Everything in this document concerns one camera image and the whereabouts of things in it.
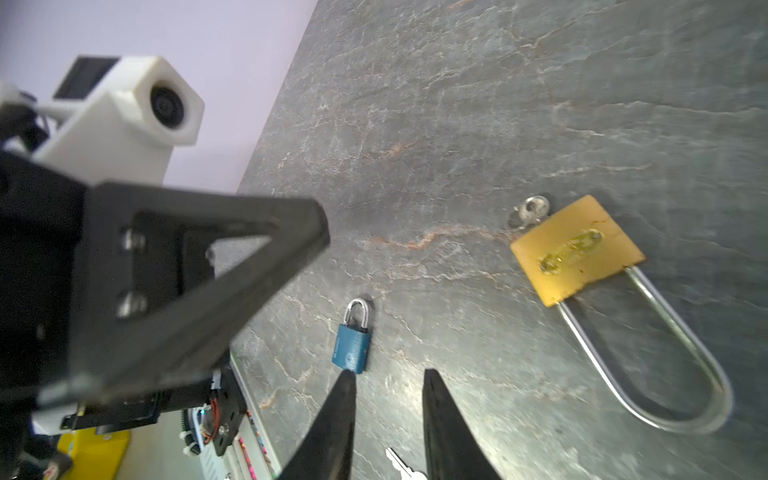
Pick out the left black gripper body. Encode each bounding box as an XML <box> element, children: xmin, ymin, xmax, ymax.
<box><xmin>1</xmin><ymin>152</ymin><xmax>86</xmax><ymax>408</ymax></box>

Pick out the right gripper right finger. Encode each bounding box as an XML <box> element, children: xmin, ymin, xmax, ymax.
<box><xmin>422</xmin><ymin>369</ymin><xmax>500</xmax><ymax>479</ymax></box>

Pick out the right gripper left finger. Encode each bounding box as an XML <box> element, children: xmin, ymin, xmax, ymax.
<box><xmin>279</xmin><ymin>370</ymin><xmax>357</xmax><ymax>479</ymax></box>

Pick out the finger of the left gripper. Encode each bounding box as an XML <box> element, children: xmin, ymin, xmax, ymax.
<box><xmin>38</xmin><ymin>182</ymin><xmax>330</xmax><ymax>405</ymax></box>

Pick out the brass padlock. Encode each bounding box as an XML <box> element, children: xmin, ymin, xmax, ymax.
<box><xmin>510</xmin><ymin>195</ymin><xmax>735</xmax><ymax>435</ymax></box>

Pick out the silver key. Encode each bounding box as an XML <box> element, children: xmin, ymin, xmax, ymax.
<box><xmin>507</xmin><ymin>195</ymin><xmax>551</xmax><ymax>231</ymax></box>

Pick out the small key near blue padlock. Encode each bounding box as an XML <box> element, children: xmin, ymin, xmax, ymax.
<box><xmin>385</xmin><ymin>447</ymin><xmax>428</xmax><ymax>480</ymax></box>

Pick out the blue padlock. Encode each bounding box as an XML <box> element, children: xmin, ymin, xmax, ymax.
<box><xmin>331</xmin><ymin>298</ymin><xmax>371</xmax><ymax>374</ymax></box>

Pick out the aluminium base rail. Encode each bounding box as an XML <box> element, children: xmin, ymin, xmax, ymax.
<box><xmin>180</xmin><ymin>355</ymin><xmax>282</xmax><ymax>479</ymax></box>

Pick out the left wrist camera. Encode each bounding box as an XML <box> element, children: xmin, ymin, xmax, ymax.
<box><xmin>1</xmin><ymin>55</ymin><xmax>205</xmax><ymax>185</ymax></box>

